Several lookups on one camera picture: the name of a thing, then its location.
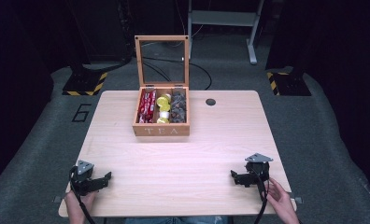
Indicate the dark grey tea packets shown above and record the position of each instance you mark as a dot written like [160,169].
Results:
[177,108]

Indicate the person's left hand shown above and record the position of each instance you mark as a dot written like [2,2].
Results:
[87,198]

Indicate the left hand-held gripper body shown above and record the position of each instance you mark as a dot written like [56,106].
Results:
[82,179]

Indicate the pile of yellow lidded cups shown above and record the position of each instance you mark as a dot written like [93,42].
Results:
[163,105]

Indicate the metal table bracket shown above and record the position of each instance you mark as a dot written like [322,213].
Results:
[58,199]
[296,199]

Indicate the black stand with striped base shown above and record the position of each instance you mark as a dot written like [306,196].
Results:
[287,84]
[86,79]

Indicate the wooden box with glass lid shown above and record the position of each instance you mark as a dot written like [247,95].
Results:
[161,93]

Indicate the white metal desk frame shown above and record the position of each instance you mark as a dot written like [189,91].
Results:
[226,18]

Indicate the person's right hand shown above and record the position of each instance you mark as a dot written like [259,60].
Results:
[278,196]

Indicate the round black table grommet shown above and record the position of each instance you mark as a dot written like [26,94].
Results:
[210,101]

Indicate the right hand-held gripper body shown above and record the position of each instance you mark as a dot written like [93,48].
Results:
[258,169]

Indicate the bundle of red sachets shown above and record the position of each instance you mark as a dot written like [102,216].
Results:
[146,105]

